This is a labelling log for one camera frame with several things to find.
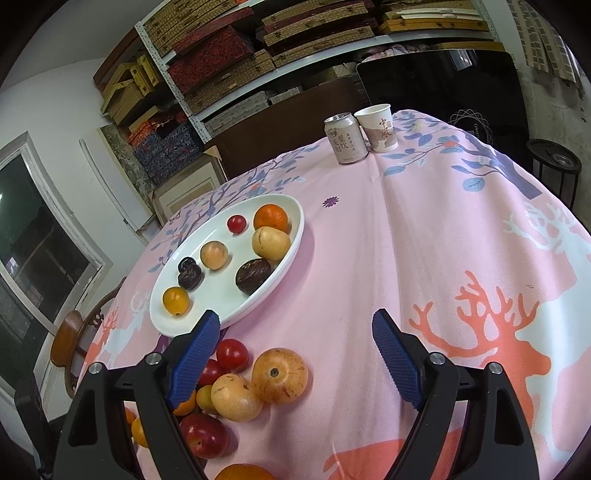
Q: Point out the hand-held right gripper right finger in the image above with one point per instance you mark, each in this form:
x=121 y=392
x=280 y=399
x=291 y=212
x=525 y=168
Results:
x=399 y=362

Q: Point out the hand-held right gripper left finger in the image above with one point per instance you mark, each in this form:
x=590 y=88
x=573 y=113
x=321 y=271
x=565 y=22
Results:
x=194 y=360

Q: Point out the red cherry tomato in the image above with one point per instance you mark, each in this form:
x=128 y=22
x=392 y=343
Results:
x=210 y=371
x=236 y=224
x=232 y=354

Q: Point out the small tan longan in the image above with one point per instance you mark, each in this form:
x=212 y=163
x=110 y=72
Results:
x=205 y=400

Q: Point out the orange tangerine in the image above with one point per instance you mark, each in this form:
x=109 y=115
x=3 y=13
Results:
x=184 y=407
x=271 y=218
x=242 y=471

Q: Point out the pale yellow pear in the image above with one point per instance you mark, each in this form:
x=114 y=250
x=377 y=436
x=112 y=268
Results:
x=271 y=242
x=236 y=397

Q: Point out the smooth yellow orange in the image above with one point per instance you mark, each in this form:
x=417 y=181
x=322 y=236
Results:
x=176 y=301
x=129 y=415
x=139 y=433

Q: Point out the white plate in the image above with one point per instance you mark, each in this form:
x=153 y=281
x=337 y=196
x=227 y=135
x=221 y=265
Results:
x=217 y=300

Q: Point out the red plum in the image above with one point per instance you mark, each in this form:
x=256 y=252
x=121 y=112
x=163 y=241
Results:
x=203 y=434

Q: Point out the pale blushed apple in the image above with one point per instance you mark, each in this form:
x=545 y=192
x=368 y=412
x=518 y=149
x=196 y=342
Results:
x=279 y=374

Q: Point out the lone dark passion fruit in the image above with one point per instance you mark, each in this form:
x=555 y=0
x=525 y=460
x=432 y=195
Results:
x=253 y=275

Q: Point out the pale striped apple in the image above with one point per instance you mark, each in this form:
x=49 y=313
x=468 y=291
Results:
x=214 y=254

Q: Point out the pink deer printed tablecloth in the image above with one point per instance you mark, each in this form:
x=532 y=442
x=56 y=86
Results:
x=378 y=258

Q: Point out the brown wooden chair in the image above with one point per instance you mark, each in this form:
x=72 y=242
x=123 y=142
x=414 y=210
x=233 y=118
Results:
x=69 y=332

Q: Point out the white board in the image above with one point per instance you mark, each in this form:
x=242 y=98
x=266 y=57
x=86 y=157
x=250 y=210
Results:
x=106 y=180

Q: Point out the stack of blue patterned boxes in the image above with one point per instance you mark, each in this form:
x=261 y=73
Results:
x=171 y=147

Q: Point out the grey marble slab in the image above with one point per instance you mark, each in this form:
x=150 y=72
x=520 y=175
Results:
x=120 y=152

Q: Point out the pale drink can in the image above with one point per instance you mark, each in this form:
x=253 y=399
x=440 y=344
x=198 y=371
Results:
x=344 y=141

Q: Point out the white paper cup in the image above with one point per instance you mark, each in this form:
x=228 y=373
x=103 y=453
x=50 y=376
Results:
x=378 y=131

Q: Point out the brown wooden panel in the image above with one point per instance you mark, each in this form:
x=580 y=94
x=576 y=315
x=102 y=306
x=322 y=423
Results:
x=286 y=124

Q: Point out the black round stool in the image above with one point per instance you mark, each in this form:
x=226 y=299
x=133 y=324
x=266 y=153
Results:
x=554 y=159

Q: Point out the white metal shelf rack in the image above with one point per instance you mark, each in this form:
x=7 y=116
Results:
x=175 y=87

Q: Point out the stack of tan boxes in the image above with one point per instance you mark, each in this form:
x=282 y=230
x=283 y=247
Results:
x=124 y=87

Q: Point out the black glossy panel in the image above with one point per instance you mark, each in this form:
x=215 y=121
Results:
x=438 y=83

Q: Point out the pink cloth bundle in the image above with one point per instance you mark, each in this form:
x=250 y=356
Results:
x=392 y=50

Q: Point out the stack of woven bamboo boxes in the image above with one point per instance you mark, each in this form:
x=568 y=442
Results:
x=318 y=32

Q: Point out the hanging bamboo mat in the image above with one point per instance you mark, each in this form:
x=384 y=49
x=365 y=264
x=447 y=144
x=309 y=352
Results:
x=540 y=41

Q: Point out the dark window white frame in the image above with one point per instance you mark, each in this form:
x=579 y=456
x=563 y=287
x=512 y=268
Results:
x=27 y=240

